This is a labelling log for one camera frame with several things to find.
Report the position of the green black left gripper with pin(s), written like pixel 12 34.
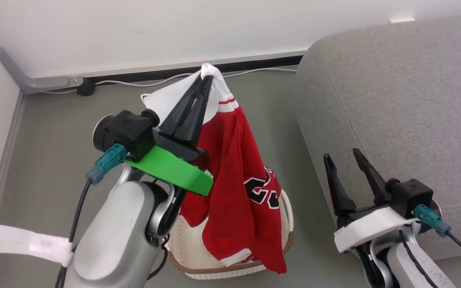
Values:
pixel 170 168

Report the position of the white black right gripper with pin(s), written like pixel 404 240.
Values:
pixel 368 228

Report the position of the red white basketball jersey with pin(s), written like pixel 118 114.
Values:
pixel 234 176

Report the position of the grey fabric seat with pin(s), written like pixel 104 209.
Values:
pixel 402 100

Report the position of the white woven laundry basket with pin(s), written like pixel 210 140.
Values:
pixel 190 244

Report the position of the black baseboard strip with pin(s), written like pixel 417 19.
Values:
pixel 254 63

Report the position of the black round floor stopper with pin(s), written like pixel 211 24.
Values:
pixel 86 87

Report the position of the white tape wrap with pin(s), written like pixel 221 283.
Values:
pixel 22 242

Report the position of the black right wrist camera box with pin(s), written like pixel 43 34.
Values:
pixel 410 198

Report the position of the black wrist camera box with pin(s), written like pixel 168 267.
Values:
pixel 128 132
pixel 410 198

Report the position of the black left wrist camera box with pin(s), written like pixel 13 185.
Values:
pixel 128 132

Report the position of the white wall plate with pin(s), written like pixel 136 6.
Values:
pixel 401 19

